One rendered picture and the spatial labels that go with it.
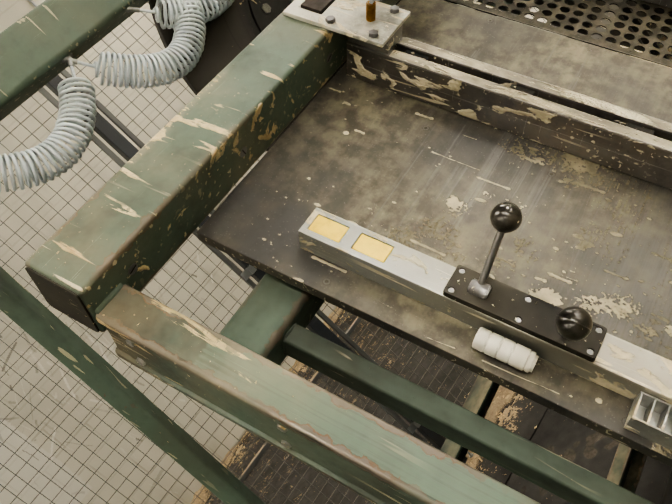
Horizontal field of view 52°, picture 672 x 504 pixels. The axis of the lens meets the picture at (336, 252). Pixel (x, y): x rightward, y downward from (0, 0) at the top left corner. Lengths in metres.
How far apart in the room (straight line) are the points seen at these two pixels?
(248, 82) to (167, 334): 0.42
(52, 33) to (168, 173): 0.52
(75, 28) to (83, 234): 0.59
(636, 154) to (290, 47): 0.56
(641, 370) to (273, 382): 0.44
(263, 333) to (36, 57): 0.70
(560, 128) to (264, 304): 0.52
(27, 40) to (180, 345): 0.73
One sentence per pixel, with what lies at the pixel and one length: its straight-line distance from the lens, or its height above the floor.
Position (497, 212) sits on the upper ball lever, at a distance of 0.85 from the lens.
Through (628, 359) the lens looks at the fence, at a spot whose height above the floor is 1.29.
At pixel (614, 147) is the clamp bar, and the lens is 1.13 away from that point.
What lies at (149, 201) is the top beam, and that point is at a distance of 0.96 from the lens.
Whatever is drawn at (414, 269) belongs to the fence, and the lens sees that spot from 0.93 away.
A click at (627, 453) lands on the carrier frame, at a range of 2.52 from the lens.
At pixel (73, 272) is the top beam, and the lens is 0.92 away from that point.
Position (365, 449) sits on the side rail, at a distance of 0.80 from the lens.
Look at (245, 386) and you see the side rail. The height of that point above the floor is 1.59.
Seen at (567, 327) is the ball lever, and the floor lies 1.42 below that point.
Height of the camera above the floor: 1.83
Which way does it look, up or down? 15 degrees down
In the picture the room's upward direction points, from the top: 46 degrees counter-clockwise
